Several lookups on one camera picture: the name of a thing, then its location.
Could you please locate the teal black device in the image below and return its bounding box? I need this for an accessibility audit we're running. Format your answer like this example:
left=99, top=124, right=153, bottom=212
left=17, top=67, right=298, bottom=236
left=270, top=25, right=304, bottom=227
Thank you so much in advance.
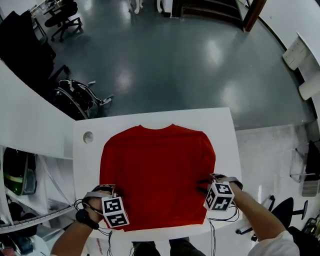
left=9, top=234, right=34, bottom=254

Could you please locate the brown wooden newel post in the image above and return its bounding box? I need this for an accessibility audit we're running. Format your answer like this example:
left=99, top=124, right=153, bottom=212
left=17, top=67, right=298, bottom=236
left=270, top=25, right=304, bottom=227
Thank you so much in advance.
left=243, top=0, right=267, bottom=33

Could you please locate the black chrome-frame visitor chair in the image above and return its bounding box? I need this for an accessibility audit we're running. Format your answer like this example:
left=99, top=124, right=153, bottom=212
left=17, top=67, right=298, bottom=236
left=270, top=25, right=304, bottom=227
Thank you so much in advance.
left=289, top=139, right=320, bottom=197

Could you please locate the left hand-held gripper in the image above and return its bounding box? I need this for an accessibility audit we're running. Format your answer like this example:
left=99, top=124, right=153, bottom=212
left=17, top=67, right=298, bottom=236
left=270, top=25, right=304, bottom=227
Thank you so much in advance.
left=83, top=184, right=130, bottom=229

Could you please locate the dark wooden staircase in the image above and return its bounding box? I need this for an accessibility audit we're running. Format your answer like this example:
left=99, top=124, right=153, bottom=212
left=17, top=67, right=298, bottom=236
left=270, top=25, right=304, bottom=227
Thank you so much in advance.
left=171, top=0, right=245, bottom=30

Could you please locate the white curved console table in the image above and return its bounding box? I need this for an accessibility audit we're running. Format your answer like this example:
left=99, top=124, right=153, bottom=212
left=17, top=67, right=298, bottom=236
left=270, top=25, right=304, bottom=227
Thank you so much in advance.
left=282, top=31, right=320, bottom=101

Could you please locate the black backpack with white straps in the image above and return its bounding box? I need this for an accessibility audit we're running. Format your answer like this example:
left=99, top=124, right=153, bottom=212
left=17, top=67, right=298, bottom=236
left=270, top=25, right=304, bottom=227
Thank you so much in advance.
left=51, top=79, right=115, bottom=121

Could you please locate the black wristwatch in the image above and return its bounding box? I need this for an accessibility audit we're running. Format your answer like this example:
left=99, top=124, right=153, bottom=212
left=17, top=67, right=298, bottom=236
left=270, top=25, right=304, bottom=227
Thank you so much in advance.
left=75, top=208, right=100, bottom=230

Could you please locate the black office chair with headrest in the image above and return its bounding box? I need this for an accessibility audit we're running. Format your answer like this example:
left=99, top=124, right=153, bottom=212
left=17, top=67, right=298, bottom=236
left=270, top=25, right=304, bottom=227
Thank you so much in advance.
left=44, top=0, right=83, bottom=43

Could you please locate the white metal shelf rack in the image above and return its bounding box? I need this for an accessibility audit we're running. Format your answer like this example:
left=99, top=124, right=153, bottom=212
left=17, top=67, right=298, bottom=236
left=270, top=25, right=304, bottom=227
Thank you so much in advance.
left=0, top=144, right=76, bottom=235

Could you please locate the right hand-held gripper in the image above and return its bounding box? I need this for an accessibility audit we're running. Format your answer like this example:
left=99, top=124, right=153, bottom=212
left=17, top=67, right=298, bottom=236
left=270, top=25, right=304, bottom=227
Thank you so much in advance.
left=196, top=174, right=244, bottom=213

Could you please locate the red shirt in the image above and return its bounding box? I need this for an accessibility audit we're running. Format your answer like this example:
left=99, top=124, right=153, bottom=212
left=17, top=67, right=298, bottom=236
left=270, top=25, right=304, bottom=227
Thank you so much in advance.
left=99, top=123, right=217, bottom=233

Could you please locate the person's left forearm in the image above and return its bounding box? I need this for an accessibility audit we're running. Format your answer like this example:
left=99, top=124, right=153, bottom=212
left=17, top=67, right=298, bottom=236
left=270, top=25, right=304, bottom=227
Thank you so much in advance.
left=51, top=199, right=106, bottom=256

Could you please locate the black swivel office chair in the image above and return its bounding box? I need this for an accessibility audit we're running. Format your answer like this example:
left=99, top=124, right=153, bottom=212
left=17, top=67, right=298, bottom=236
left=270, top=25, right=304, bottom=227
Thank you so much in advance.
left=236, top=196, right=309, bottom=242

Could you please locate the person's right forearm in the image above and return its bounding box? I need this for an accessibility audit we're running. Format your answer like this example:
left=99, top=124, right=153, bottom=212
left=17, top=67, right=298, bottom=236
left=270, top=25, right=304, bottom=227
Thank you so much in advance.
left=233, top=189, right=287, bottom=242

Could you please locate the round grey cable grommet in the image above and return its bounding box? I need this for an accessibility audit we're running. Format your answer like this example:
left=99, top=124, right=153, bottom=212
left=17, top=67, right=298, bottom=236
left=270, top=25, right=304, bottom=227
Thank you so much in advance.
left=82, top=130, right=95, bottom=144

